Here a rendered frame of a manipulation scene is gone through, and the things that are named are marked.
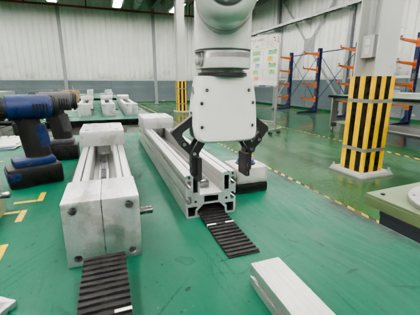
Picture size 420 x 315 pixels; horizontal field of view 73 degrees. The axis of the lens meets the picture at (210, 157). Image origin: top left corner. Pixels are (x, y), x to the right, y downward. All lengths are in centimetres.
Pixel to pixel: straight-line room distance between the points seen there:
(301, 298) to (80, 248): 29
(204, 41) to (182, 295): 33
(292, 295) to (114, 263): 21
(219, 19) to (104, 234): 32
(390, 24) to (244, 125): 331
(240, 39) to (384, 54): 326
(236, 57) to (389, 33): 330
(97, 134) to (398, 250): 69
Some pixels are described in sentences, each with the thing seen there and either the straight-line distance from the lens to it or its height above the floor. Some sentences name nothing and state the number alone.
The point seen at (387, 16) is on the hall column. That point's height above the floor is 167.
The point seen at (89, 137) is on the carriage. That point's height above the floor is 89.
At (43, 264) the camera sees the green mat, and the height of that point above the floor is 78.
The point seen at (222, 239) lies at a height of 78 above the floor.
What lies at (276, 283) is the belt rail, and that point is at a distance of 36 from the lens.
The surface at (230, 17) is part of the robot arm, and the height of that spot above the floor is 110.
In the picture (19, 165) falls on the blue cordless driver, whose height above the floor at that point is 84.
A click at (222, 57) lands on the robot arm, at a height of 106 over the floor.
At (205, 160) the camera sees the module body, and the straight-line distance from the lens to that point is 63.
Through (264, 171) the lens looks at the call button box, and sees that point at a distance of 68.
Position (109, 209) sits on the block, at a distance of 42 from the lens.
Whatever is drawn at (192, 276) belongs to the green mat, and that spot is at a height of 78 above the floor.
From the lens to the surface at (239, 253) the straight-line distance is 44.
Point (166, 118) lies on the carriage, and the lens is 107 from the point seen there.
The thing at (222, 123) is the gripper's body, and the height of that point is 97.
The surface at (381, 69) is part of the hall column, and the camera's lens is 362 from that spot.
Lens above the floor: 103
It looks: 15 degrees down
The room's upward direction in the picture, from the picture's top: straight up
